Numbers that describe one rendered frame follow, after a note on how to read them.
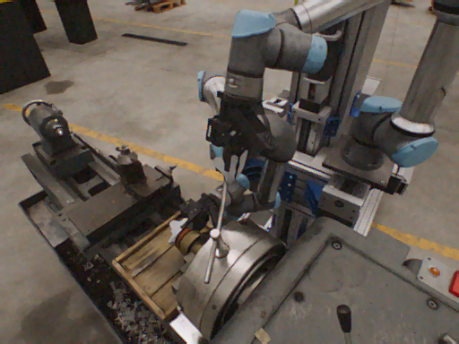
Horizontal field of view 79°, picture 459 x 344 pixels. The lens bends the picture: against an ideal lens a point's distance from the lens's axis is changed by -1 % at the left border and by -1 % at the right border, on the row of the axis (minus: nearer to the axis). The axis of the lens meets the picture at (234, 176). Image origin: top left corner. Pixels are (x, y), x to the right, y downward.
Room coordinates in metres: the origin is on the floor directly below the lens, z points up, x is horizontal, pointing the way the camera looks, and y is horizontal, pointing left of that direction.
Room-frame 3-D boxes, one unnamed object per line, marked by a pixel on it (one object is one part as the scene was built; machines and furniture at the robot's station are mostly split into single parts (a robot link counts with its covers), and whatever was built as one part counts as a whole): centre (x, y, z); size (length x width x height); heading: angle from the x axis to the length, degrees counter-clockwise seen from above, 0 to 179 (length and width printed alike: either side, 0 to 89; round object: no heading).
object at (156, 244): (0.57, 0.21, 0.89); 0.36 x 0.30 x 0.04; 139
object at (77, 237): (0.83, 0.50, 0.90); 0.47 x 0.30 x 0.06; 139
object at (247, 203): (0.74, -0.01, 0.98); 0.11 x 0.08 x 0.11; 102
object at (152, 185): (0.84, 0.40, 0.99); 0.20 x 0.10 x 0.05; 49
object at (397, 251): (0.37, -0.35, 1.24); 0.09 x 0.08 x 0.03; 49
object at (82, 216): (0.81, 0.46, 0.95); 0.43 x 0.17 x 0.05; 139
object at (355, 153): (0.81, -0.47, 1.21); 0.15 x 0.15 x 0.10
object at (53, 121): (1.18, 0.91, 1.01); 0.30 x 0.20 x 0.29; 49
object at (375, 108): (0.80, -0.47, 1.33); 0.13 x 0.12 x 0.14; 13
